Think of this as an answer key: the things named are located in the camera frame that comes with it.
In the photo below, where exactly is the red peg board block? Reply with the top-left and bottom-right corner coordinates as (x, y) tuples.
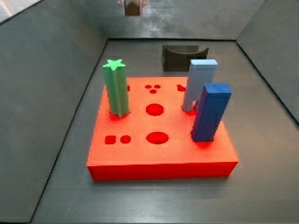
(87, 77), (239, 181)

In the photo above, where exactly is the brown three-prong peg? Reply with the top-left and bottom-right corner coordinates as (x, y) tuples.
(124, 0), (140, 16)

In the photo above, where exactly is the black curved fixture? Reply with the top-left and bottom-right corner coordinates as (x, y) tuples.
(163, 45), (210, 72)

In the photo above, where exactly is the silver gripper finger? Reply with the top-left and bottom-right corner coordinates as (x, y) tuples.
(117, 0), (125, 7)
(140, 0), (145, 7)

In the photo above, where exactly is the green star-shaped peg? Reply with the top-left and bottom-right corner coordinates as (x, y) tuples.
(103, 59), (129, 117)

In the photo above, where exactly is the dark blue rectangular peg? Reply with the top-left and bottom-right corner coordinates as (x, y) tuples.
(191, 83), (232, 142)

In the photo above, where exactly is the light blue rectangular peg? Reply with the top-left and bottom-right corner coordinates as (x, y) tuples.
(182, 59), (218, 112)

